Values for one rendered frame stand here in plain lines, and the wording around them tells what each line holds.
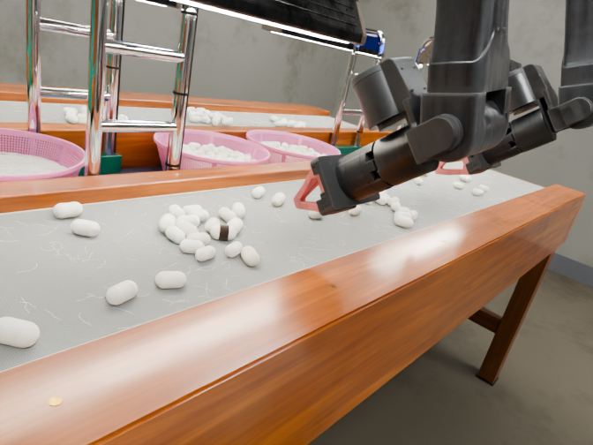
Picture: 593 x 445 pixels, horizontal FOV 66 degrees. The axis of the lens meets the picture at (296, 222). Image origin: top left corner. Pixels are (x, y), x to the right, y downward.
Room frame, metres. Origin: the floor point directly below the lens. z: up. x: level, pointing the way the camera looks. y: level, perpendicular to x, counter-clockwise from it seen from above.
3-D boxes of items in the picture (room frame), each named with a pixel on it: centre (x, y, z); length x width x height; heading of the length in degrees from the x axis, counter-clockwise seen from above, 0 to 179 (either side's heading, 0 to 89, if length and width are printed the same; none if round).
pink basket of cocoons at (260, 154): (1.03, 0.23, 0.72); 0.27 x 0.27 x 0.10
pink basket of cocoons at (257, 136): (1.25, 0.05, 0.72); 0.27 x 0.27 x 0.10
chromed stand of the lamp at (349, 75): (1.71, -0.05, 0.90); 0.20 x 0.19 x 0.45; 142
